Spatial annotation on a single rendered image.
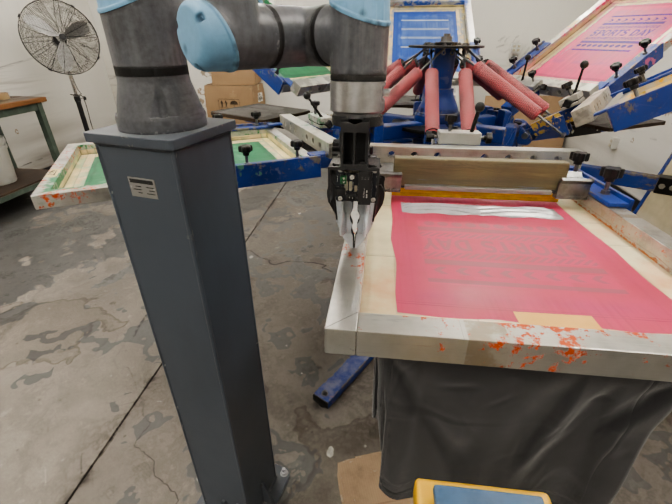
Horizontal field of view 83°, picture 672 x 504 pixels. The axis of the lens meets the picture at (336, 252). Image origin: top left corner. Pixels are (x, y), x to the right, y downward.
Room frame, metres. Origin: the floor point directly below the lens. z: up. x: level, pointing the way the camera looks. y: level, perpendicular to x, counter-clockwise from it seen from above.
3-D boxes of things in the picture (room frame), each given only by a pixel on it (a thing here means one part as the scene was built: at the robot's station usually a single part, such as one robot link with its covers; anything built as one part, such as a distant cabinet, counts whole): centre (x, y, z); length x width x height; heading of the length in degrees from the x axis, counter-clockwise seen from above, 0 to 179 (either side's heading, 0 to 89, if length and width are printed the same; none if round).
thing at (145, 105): (0.72, 0.31, 1.25); 0.15 x 0.15 x 0.10
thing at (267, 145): (1.39, 0.39, 1.05); 1.08 x 0.61 x 0.23; 113
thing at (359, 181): (0.55, -0.03, 1.19); 0.09 x 0.08 x 0.12; 173
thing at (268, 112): (2.15, 0.10, 0.91); 1.34 x 0.40 x 0.08; 53
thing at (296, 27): (0.62, 0.05, 1.34); 0.11 x 0.11 x 0.08; 45
